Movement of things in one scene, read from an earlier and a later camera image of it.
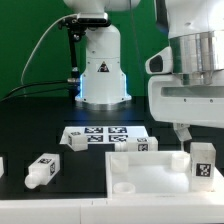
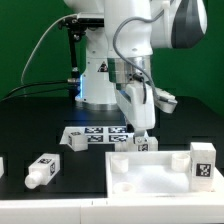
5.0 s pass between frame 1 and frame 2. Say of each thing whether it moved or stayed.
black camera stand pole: stayed
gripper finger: moved
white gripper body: moved
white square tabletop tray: stayed
